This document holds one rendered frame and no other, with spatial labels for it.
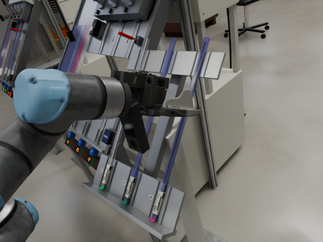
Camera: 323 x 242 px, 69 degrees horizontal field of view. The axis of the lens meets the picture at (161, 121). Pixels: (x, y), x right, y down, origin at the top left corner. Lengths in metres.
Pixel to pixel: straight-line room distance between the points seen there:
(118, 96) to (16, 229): 0.58
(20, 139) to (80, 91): 0.11
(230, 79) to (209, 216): 0.80
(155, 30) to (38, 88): 0.68
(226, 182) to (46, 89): 1.43
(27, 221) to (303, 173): 1.49
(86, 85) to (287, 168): 1.53
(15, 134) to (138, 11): 0.68
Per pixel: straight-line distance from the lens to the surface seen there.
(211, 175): 1.52
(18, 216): 0.86
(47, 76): 0.35
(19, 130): 0.41
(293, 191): 1.63
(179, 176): 0.86
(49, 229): 1.88
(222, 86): 1.37
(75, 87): 0.36
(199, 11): 1.14
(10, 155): 0.39
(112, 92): 0.39
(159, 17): 0.97
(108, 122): 0.97
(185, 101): 0.51
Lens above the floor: 1.27
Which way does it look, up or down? 34 degrees down
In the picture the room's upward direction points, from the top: 16 degrees counter-clockwise
